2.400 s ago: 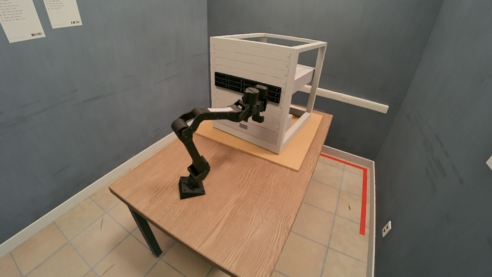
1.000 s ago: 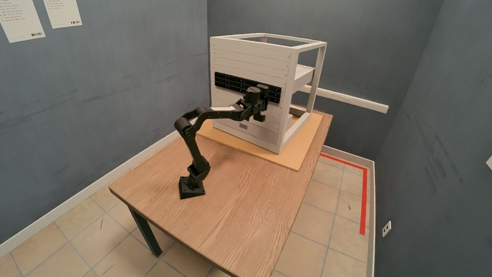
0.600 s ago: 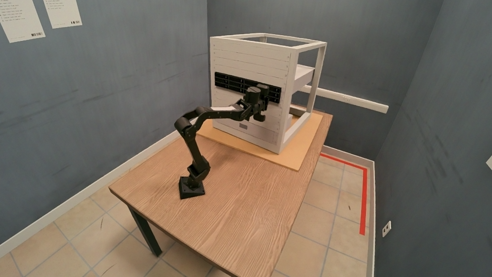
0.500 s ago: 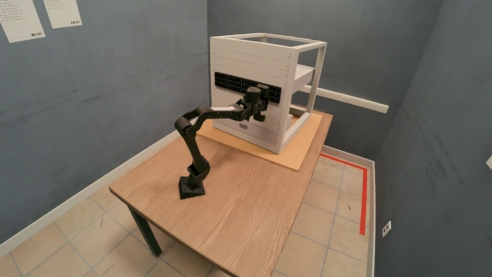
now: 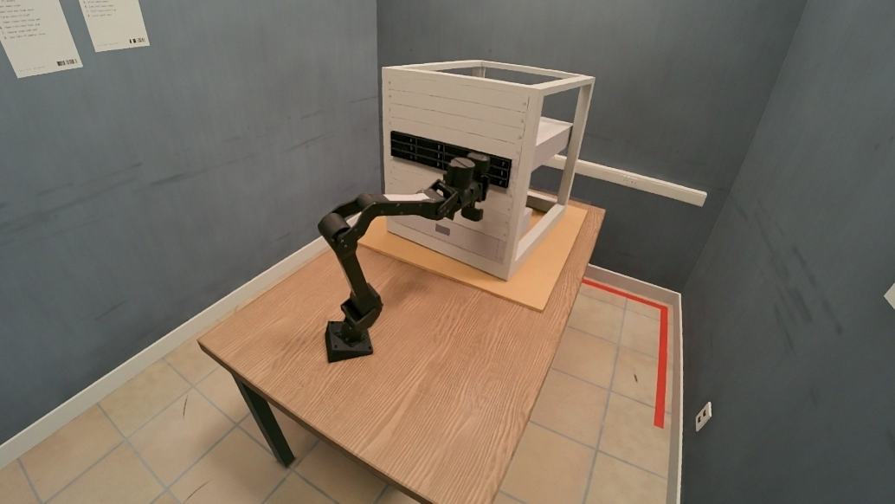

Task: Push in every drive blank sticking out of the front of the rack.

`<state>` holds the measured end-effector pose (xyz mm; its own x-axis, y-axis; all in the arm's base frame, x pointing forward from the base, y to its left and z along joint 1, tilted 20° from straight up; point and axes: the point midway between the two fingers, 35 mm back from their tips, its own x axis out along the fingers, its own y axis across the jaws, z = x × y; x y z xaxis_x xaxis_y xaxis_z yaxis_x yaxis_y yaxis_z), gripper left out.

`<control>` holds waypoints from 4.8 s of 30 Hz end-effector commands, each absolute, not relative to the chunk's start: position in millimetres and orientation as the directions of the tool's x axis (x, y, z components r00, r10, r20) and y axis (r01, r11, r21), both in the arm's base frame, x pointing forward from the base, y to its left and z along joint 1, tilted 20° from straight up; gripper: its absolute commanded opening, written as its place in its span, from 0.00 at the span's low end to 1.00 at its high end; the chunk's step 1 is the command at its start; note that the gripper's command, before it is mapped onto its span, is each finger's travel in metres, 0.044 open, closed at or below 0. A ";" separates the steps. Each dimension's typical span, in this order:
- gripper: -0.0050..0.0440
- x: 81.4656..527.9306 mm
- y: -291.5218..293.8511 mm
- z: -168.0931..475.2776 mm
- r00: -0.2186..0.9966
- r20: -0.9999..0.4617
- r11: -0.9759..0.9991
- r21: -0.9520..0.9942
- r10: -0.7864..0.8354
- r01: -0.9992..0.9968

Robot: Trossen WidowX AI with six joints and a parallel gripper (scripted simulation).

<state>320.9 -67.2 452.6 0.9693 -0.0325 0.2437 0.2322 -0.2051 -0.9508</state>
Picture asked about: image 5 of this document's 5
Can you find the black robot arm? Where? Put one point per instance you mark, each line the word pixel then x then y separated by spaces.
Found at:
pixel 364 305

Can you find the white equipment rack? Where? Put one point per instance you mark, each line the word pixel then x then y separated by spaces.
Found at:
pixel 497 117

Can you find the tan flat board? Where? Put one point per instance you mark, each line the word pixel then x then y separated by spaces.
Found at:
pixel 530 286

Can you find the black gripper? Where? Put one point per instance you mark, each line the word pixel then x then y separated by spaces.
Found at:
pixel 482 164

